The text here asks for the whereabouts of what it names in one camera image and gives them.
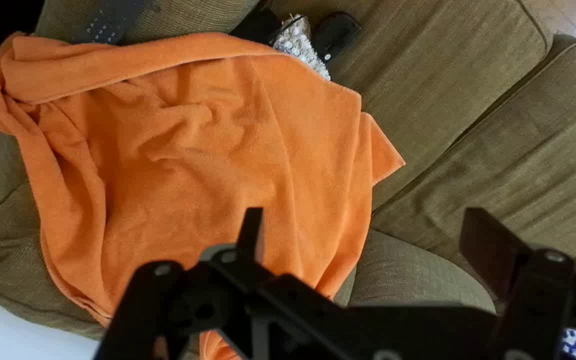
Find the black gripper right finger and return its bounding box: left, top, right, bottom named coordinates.
left=460, top=208, right=531, bottom=299

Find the orange cloth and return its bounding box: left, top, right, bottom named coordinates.
left=0, top=29, right=407, bottom=360

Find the white and blue pillow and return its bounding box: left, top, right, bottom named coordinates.
left=271, top=13, right=329, bottom=80

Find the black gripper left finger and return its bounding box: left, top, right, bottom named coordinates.
left=235, top=208, right=264, bottom=258

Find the black computer mouse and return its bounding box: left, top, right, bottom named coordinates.
left=311, top=12, right=362, bottom=61

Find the black power adapter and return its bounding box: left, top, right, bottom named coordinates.
left=232, top=9, right=282, bottom=44

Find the black remote control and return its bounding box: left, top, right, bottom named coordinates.
left=76, top=0, right=152, bottom=44

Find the olive green sofa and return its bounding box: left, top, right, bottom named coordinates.
left=0, top=0, right=576, bottom=342

